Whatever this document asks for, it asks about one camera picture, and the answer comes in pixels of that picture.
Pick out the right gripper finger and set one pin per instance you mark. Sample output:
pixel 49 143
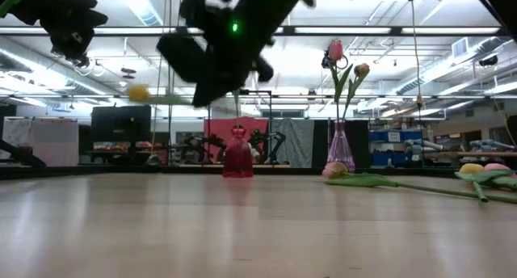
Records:
pixel 262 70
pixel 186 60

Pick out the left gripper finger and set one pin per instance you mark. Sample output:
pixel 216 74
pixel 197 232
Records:
pixel 72 43
pixel 95 18

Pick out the red glass vase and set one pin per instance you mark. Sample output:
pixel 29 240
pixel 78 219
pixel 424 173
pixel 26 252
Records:
pixel 238 161

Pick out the pink glass vase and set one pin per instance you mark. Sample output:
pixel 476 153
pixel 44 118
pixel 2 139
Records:
pixel 341 148

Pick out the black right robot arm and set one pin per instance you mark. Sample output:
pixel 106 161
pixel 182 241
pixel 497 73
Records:
pixel 282 3

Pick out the black background robot arm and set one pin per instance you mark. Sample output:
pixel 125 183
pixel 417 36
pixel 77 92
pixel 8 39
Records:
pixel 202 142
pixel 270 142

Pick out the red cloth backdrop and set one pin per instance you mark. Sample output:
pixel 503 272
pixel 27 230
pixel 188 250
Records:
pixel 222 128

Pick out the grey cloth backdrop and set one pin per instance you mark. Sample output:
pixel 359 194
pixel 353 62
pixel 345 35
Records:
pixel 299 140

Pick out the black monitor screen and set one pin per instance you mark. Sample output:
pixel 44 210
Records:
pixel 120 123

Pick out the black cloth backdrop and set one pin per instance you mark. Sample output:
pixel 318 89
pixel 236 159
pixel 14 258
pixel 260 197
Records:
pixel 320 144

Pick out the white board panel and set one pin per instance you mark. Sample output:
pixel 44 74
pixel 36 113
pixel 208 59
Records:
pixel 52 142

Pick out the blue storage bin shelf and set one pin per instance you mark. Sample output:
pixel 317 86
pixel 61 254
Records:
pixel 379 158

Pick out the small black ceiling device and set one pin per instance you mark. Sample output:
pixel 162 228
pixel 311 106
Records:
pixel 488 60

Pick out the wooden bench top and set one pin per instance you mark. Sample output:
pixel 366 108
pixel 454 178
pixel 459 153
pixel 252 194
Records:
pixel 476 154

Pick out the black hanging camera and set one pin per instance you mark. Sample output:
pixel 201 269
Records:
pixel 81 61
pixel 325 60

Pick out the black metal frame stand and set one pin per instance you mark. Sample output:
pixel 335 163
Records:
pixel 270 108

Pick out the black table frame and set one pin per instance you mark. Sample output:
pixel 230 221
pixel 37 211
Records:
pixel 121 171

